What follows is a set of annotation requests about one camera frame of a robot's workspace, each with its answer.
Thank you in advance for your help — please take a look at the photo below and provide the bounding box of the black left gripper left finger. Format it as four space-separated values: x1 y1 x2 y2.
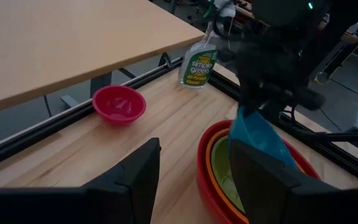
0 138 162 224

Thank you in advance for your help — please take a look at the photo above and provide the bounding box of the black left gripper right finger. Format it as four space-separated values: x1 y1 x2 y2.
228 138 358 224

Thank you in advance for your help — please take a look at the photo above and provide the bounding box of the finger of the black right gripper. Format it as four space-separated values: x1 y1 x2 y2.
259 91 289 126
237 83 261 118

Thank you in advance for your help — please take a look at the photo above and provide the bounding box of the blue bowl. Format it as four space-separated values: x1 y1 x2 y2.
228 105 299 170

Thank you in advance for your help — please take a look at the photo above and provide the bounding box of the green bowl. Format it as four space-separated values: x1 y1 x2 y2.
210 135 246 214

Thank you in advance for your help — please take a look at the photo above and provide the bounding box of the orange bowl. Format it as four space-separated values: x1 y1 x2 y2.
204 128 307 224

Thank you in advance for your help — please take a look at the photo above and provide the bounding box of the clear cleaner spray bottle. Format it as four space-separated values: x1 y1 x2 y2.
178 0 237 90

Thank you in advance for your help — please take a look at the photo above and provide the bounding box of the large red bowl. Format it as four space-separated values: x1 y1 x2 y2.
196 119 321 224

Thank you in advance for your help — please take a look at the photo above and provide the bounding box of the small pink bowl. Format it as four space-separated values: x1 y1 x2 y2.
91 85 147 126

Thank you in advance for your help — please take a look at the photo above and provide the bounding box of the light wooden desk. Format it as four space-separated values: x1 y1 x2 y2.
0 0 206 116

